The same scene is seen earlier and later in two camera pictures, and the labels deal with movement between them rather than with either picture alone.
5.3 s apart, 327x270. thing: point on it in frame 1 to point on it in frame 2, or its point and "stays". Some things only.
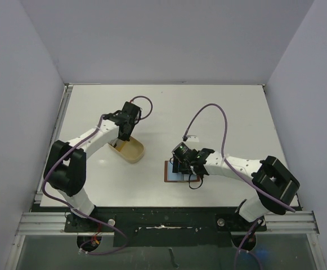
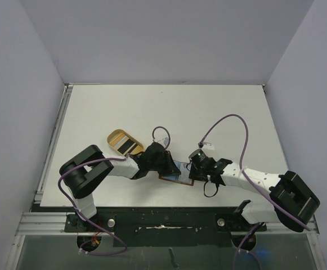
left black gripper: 125,137 to 170,168
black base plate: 166,226 stays
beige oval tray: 131,152 stays
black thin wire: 195,188 to 210,196
